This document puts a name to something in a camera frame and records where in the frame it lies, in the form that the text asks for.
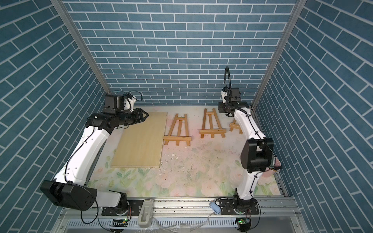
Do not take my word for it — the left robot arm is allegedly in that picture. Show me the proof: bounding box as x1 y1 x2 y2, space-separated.
40 108 149 215

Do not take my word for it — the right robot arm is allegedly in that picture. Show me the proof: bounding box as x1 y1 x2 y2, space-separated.
218 102 276 214

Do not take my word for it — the blue white connector plug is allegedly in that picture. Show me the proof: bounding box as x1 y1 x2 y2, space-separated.
209 202 221 215

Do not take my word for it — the pink cup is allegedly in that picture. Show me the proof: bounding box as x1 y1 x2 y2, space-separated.
263 158 282 177

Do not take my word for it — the wooden easel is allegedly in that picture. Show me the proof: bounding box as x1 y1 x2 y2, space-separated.
199 108 226 139
229 119 243 135
163 114 192 146

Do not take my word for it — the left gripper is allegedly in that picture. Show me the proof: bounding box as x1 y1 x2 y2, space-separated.
116 107 150 126

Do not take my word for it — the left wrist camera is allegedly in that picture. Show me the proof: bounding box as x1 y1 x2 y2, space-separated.
123 94 137 113

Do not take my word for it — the right black corrugated cable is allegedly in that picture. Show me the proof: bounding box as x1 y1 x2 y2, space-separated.
223 66 251 117

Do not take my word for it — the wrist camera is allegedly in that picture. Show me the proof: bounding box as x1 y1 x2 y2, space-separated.
221 90 227 104
123 94 137 113

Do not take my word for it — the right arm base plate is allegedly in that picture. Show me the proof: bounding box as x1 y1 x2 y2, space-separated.
218 199 259 215

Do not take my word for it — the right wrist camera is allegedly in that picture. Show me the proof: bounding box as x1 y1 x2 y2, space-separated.
221 90 227 104

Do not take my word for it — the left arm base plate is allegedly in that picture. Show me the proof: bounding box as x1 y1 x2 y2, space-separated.
101 200 144 216

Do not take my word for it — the grey rail handle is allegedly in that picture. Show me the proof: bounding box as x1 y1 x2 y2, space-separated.
138 199 154 228

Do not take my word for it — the wooden canvas board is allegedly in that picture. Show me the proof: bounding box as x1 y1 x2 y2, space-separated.
111 112 168 168

